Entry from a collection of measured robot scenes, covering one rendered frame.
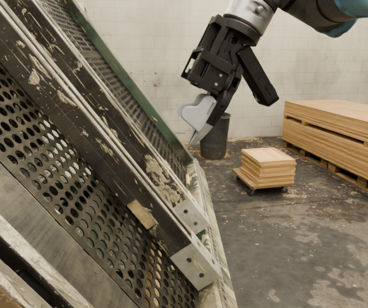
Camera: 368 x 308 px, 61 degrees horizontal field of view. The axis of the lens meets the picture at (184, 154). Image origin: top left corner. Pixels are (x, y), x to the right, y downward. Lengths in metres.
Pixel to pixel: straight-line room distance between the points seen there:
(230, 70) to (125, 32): 4.93
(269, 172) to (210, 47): 3.01
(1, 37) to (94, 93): 0.31
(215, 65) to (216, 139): 4.15
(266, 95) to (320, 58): 6.02
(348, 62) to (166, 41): 3.50
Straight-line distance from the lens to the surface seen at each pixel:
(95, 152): 0.72
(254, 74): 0.56
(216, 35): 0.56
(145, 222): 0.77
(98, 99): 0.96
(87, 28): 1.72
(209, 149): 4.71
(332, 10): 0.51
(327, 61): 6.68
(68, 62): 0.97
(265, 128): 6.21
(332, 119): 4.51
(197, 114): 0.54
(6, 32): 0.75
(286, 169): 3.60
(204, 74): 0.52
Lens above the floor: 1.46
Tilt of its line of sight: 17 degrees down
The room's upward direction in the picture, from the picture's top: straight up
